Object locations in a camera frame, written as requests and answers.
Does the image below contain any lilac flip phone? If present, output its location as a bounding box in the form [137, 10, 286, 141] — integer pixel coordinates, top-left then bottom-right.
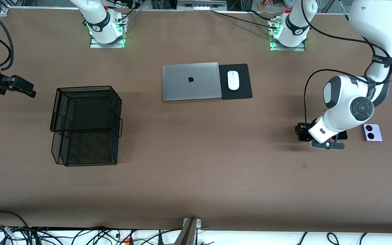
[362, 124, 383, 142]

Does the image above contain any black mouse pad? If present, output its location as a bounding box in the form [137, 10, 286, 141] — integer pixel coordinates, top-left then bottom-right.
[218, 63, 253, 100]

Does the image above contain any white computer mouse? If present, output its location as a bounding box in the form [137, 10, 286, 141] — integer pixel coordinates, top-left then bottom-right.
[227, 70, 240, 91]

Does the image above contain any black mesh two-tier tray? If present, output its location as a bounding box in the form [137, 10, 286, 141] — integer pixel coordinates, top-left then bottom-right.
[50, 86, 123, 167]

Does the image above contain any silver laptop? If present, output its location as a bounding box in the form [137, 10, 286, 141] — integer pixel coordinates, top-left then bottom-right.
[162, 62, 223, 102]

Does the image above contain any grey power strip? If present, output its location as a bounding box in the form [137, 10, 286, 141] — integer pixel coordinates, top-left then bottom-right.
[177, 0, 228, 11]

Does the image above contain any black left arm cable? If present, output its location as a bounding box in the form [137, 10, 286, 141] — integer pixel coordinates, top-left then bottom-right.
[300, 0, 392, 125]

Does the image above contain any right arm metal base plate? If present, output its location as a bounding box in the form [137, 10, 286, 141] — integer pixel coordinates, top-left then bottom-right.
[90, 34, 126, 49]

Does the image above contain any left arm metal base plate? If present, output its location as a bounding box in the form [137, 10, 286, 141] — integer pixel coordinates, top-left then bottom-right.
[270, 39, 306, 52]

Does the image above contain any black floor cable loop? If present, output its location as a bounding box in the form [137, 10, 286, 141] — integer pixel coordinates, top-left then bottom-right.
[0, 210, 30, 228]

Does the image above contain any black cable on table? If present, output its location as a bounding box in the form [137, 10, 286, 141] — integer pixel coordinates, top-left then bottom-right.
[211, 10, 278, 30]

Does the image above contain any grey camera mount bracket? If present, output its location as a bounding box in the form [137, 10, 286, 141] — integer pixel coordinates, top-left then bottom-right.
[175, 218, 202, 245]

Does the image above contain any black floor cable bundle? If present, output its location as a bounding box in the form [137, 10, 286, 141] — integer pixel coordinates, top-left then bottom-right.
[0, 225, 183, 245]

